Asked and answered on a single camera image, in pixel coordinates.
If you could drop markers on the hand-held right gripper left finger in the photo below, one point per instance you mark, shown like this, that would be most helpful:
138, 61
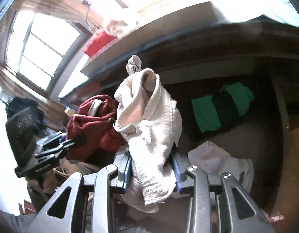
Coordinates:
126, 174

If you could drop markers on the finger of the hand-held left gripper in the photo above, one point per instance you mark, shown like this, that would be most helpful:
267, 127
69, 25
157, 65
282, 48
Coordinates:
51, 155
67, 142

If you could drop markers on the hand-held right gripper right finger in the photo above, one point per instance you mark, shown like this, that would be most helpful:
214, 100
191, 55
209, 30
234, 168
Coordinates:
178, 179

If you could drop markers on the thin white underwear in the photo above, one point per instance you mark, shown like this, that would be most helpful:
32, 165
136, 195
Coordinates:
212, 155

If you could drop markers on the wooden table drawer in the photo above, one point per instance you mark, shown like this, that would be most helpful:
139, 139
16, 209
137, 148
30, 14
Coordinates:
236, 148

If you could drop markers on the green and black underwear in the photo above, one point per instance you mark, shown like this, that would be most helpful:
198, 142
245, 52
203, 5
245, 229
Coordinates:
205, 111

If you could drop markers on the plain red underwear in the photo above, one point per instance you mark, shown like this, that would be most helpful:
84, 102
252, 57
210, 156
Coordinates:
98, 42

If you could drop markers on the cream underwear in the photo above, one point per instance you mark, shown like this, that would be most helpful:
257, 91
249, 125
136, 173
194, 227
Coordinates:
115, 24

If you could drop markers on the person's left hand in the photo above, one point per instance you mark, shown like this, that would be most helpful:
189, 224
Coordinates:
52, 182

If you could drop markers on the dark framed window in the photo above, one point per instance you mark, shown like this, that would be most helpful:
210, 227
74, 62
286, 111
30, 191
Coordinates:
42, 51

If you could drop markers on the dark wooden table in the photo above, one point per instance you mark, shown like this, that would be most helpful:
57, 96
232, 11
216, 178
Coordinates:
212, 41

